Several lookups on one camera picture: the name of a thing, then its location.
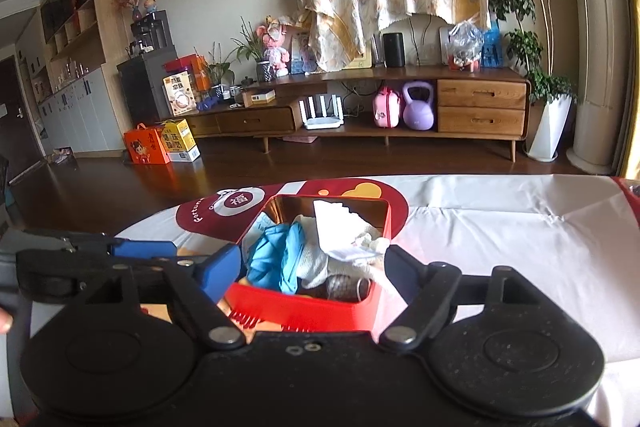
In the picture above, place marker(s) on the orange gift box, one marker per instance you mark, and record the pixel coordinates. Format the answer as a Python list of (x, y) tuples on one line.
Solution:
[(146, 146)]

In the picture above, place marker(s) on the small pink suitcase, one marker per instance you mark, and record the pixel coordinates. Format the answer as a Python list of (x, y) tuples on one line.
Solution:
[(387, 109)]

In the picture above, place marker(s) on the striped cloth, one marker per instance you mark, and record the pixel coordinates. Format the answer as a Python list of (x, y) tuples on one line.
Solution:
[(342, 288)]

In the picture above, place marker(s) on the wooden television cabinet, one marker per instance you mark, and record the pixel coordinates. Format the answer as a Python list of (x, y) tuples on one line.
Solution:
[(480, 94)]

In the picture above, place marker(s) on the small round figurine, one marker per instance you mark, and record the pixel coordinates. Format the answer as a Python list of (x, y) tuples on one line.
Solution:
[(150, 5)]

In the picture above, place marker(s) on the wooden wall shelf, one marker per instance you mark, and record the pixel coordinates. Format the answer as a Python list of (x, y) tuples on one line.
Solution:
[(102, 7)]

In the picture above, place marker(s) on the small potted plant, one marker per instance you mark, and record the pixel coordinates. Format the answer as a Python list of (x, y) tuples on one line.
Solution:
[(217, 89)]

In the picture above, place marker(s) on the purple kettlebell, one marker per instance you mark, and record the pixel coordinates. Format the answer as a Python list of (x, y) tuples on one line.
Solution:
[(418, 114)]

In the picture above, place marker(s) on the red gift box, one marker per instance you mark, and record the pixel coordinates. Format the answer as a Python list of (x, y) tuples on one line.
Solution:
[(182, 64)]

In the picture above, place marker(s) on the red tin box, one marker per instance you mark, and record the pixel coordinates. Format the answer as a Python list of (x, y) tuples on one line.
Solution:
[(310, 309)]

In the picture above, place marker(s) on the white paper packet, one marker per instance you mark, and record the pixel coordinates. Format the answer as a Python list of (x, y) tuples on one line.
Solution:
[(337, 227)]

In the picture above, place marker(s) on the yellow curtain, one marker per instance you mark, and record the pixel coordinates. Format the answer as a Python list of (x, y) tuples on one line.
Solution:
[(631, 57)]

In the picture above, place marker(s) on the black cabinet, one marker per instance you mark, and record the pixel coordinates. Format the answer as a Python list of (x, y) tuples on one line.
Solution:
[(140, 87)]

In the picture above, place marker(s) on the white and red printed tablecloth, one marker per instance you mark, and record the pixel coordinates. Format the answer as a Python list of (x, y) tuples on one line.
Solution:
[(500, 237)]

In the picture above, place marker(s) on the small beige box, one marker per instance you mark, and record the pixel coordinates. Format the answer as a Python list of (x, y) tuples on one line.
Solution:
[(260, 97)]

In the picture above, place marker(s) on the clear plastic bag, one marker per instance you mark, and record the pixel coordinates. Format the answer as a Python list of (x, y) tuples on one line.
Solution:
[(465, 44)]

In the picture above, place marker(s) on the beige standing air conditioner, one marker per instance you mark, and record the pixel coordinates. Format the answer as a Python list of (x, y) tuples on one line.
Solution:
[(595, 57)]

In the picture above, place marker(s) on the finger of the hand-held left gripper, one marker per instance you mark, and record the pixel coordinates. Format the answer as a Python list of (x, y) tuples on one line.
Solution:
[(142, 248)]

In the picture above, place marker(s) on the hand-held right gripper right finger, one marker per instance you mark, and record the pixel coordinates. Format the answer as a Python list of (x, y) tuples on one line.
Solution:
[(402, 269)]

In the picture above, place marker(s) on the small cartoon printed packet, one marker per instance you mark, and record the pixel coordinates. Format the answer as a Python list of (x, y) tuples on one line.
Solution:
[(261, 227)]

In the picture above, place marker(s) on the pink doll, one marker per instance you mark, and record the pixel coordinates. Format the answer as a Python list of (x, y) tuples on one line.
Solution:
[(275, 49)]

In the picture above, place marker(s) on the black cylinder speaker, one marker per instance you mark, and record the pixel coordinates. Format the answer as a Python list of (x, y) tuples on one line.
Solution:
[(393, 51)]

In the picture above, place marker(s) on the printed picture card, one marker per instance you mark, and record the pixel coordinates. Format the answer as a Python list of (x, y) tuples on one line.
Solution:
[(302, 54)]

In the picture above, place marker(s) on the person's left hand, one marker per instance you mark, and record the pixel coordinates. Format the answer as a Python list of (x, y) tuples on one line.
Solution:
[(4, 321)]

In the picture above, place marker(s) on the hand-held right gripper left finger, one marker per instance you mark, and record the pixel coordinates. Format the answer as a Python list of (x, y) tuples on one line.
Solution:
[(220, 272)]

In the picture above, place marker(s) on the blue plastic bag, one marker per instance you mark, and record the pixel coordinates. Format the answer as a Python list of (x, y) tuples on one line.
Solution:
[(491, 47)]

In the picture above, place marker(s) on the cream snack box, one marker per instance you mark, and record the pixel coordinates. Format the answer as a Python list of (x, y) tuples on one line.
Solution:
[(178, 96)]

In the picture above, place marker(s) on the yellow carton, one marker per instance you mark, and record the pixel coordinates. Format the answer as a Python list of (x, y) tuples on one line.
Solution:
[(180, 139)]

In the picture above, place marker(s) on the white fan-shaped ornament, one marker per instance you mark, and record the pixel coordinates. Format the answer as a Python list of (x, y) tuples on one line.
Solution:
[(425, 37)]

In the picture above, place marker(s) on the white cupboards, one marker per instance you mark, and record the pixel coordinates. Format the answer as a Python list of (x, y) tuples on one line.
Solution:
[(85, 107)]

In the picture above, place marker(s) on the cream mesh cloth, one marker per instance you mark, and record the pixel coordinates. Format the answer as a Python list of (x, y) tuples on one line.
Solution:
[(315, 264)]

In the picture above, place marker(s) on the black coffee machine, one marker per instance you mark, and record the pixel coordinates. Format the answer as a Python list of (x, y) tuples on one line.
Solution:
[(152, 32)]

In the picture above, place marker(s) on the blue cloth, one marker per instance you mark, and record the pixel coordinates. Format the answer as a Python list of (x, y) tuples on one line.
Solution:
[(275, 257)]

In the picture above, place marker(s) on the white planter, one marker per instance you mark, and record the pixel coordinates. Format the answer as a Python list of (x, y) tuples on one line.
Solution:
[(550, 127)]

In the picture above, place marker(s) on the potted orchid plant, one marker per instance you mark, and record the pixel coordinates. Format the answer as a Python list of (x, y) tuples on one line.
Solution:
[(264, 71)]

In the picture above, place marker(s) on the dark wooden door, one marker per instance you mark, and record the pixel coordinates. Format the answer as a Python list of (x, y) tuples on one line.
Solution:
[(17, 122)]

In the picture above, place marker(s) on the white router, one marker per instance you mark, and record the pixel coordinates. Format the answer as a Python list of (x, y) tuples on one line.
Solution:
[(322, 122)]

